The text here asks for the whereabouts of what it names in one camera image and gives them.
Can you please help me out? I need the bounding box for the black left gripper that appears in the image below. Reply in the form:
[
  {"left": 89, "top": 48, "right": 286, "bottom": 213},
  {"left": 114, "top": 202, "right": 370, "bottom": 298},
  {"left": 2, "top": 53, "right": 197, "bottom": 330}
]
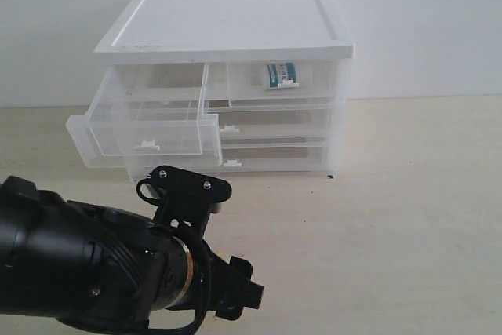
[{"left": 184, "top": 251, "right": 264, "bottom": 320}]

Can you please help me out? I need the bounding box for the white blue medicine bottle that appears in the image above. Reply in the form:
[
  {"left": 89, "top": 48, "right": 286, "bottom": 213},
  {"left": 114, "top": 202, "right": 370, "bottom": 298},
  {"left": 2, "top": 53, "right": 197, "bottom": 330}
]
[{"left": 260, "top": 62, "right": 300, "bottom": 91}]

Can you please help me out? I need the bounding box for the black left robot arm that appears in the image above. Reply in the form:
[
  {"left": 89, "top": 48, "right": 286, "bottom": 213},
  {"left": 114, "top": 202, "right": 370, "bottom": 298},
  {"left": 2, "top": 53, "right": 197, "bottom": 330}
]
[{"left": 1, "top": 166, "right": 264, "bottom": 334}]

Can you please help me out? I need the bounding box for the clear bottom wide drawer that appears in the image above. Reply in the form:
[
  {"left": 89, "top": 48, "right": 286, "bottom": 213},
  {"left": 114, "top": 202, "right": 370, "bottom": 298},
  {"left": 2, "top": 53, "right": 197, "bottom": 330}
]
[{"left": 220, "top": 146, "right": 336, "bottom": 173}]

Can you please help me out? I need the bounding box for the clear wide drawer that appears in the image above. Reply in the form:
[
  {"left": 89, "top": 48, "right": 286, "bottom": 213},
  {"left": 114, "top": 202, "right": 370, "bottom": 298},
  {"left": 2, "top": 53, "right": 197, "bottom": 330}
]
[
  {"left": 198, "top": 108, "right": 333, "bottom": 140},
  {"left": 220, "top": 146, "right": 336, "bottom": 173}
]

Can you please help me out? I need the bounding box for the clear middle wide drawer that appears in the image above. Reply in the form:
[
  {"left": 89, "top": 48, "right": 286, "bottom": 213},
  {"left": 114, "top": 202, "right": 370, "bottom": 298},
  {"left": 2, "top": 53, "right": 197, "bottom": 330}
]
[{"left": 198, "top": 108, "right": 333, "bottom": 140}]

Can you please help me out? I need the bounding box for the white plastic drawer cabinet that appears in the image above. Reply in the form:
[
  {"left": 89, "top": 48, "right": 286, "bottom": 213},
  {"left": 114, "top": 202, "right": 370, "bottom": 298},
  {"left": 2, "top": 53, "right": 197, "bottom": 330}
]
[{"left": 94, "top": 0, "right": 355, "bottom": 175}]

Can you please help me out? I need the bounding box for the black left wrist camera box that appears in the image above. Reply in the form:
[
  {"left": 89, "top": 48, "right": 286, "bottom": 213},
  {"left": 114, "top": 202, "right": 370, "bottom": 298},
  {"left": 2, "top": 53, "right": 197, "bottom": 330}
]
[{"left": 136, "top": 166, "right": 232, "bottom": 237}]

